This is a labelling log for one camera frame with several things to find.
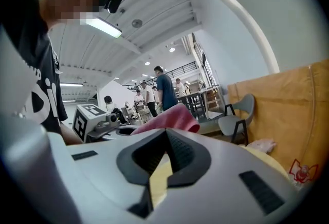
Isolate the large brown wrapped board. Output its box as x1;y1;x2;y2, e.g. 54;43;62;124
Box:
227;58;329;177

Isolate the person's black printed t-shirt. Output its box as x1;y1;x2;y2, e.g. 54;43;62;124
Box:
0;0;69;136

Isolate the ceiling strip light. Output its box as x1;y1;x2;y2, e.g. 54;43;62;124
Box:
86;17;123;39

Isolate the dark dining table set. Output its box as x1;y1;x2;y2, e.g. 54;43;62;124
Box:
177;91;208;120

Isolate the white curved pipe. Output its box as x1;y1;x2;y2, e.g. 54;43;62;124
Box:
207;0;281;74

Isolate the pink cloth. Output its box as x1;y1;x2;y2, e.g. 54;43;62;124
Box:
130;103;201;136

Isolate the grey chair black frame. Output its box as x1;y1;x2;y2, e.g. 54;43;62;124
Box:
217;93;255;146

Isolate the person's left forearm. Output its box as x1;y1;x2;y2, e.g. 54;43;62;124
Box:
60;122;83;146

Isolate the black balcony railing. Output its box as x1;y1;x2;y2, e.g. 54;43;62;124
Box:
164;61;198;80

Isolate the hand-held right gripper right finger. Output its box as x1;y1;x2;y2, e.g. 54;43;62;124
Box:
153;127;299;224

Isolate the pink bucket with plastic bag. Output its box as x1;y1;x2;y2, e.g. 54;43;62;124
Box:
246;137;277;155

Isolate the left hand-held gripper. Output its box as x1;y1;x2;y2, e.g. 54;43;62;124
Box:
72;104;139;143

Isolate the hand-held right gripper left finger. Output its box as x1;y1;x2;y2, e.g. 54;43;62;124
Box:
50;127;168;224

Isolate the black head-worn camera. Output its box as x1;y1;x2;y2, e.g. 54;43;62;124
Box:
102;0;126;14

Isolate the clear water jug red handle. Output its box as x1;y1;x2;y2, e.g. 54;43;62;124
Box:
287;158;319;189

